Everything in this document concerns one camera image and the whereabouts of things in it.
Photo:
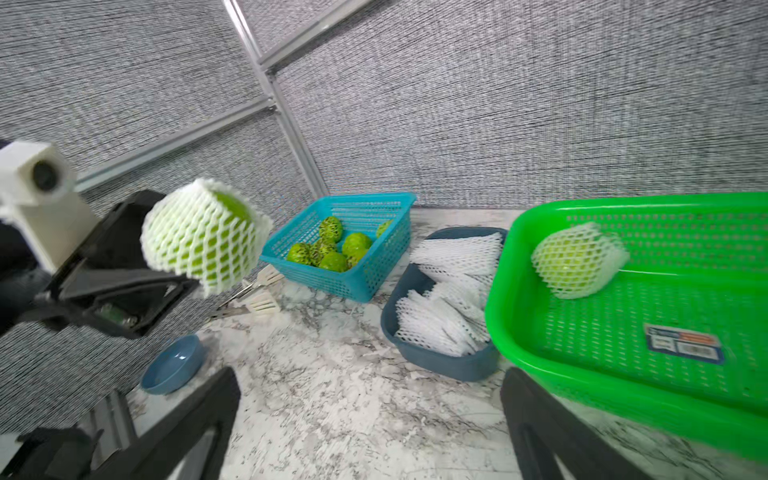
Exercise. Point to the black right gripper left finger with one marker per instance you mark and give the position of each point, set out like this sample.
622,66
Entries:
195,435

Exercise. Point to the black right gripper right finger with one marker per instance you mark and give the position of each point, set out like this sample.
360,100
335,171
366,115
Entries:
544,433

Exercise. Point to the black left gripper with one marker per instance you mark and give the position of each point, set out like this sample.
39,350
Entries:
107,284

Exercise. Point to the white foam net sleeve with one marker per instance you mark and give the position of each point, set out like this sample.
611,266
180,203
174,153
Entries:
163,218
579,260

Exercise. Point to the green custard apple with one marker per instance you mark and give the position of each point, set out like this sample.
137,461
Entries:
576,261

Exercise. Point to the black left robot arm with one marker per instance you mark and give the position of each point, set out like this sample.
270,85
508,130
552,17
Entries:
22,280

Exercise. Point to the white foam net pile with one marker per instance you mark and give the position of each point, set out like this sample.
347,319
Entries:
448,317

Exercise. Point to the custard apple in teal basket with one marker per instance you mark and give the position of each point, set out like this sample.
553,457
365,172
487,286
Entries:
331,230

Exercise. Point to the blue bowl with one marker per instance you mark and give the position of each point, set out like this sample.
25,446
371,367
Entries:
174,367

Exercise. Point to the grey-blue plastic tub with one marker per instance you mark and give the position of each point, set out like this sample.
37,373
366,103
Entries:
470,368

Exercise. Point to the blue barcode sticker label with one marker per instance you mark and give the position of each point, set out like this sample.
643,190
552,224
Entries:
684,343

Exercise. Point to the bright green plastic basket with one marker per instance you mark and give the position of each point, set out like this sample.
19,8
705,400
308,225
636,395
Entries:
696,262

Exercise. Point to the teal plastic basket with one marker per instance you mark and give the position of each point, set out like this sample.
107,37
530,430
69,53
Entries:
358,213

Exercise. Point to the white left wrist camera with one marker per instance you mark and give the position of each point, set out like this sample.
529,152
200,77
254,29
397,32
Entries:
38,198

